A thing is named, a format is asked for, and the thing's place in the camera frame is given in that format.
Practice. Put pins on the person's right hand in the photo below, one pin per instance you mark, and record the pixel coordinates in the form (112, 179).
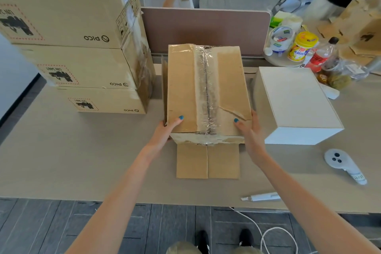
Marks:
(254, 140)

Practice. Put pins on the person's left hand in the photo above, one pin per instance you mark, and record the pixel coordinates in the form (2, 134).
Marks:
(162, 137)

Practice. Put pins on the white utility knife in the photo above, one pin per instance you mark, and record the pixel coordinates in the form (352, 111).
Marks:
(262, 197)

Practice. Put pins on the white box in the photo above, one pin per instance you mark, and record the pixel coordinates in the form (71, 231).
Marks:
(294, 99)

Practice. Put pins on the person's right forearm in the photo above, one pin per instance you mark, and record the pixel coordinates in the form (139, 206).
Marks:
(312, 212)

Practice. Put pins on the person's left forearm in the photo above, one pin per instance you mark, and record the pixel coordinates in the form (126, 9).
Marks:
(113, 209)

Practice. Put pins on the round beige shelf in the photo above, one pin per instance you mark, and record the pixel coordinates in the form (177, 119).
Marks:
(282, 60)

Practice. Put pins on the white handheld controller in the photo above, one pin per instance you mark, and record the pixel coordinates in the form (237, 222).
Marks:
(339, 160)

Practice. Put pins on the small white round cap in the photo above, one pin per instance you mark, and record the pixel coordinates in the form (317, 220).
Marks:
(268, 51)

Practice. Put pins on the white power strip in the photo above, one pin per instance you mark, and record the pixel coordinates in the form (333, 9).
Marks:
(330, 91)

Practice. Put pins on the black striped shoe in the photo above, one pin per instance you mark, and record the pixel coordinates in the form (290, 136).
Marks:
(246, 237)
(203, 242)

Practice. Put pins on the yellow lid jar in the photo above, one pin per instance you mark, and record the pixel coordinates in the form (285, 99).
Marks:
(300, 51)

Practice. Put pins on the small white printed bottle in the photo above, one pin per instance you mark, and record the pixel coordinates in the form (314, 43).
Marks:
(310, 54)

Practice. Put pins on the white tape roll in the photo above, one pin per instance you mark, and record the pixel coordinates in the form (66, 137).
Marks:
(279, 41)

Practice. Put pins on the red label soda bottle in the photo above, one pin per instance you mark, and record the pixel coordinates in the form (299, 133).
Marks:
(320, 57)

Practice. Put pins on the clear bag of snacks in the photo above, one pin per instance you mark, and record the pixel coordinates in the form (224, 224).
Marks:
(342, 79)

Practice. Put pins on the mauve desk divider panel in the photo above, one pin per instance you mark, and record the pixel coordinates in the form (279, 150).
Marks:
(208, 30)
(375, 64)

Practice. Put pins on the white plastic tub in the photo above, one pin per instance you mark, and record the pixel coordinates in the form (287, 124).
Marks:
(293, 24)

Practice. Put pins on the green tissue pack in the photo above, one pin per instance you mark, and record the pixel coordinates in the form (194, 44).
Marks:
(276, 20)

